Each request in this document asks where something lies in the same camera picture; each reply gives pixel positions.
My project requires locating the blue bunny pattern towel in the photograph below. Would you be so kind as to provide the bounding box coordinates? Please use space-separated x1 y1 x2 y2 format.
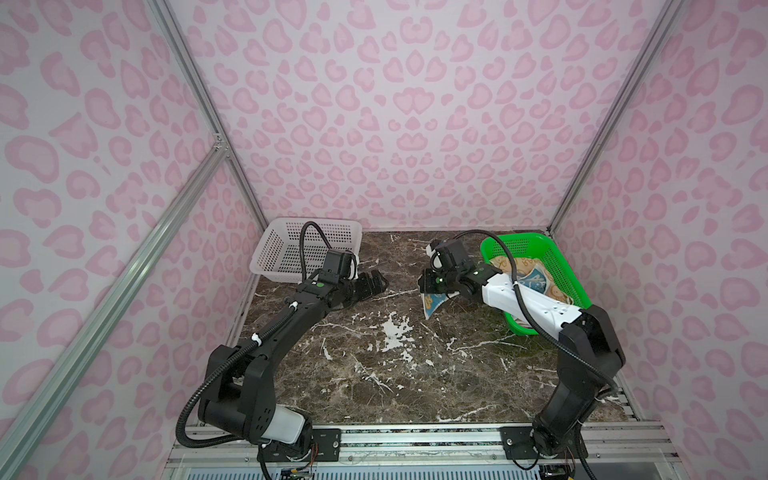
421 292 459 320

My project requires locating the white plastic basket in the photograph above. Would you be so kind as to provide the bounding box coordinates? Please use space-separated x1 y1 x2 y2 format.
249 218 363 284

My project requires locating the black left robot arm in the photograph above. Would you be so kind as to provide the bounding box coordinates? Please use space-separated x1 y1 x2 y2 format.
176 250 388 448

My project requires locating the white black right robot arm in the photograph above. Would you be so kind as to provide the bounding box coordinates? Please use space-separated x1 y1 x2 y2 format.
418 232 626 458

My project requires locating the brown pattern towel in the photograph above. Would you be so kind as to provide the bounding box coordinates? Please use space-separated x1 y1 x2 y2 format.
515 258 573 305

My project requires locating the green plastic basket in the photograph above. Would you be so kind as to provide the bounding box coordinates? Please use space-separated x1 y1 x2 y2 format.
480 232 592 336

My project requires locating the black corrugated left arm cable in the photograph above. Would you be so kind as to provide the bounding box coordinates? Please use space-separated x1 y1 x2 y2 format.
175 220 337 449

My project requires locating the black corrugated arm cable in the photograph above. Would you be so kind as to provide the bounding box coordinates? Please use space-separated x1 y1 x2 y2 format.
449 229 622 480
175 220 337 449

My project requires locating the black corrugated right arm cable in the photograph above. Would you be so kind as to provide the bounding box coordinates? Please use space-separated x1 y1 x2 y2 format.
449 229 622 480

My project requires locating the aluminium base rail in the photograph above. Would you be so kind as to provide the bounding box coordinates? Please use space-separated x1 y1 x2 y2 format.
158 421 691 480

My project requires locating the aluminium frame corner post left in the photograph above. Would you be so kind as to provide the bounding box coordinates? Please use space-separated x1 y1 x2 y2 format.
147 0 269 230

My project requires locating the aluminium frame corner post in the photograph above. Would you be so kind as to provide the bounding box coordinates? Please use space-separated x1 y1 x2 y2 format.
147 0 269 230
546 0 687 238

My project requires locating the aluminium frame corner post right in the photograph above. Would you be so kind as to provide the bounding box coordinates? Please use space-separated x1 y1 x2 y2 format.
546 0 687 238

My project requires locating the aluminium diagonal frame bar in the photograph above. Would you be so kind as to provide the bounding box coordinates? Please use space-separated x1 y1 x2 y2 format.
1 143 229 479

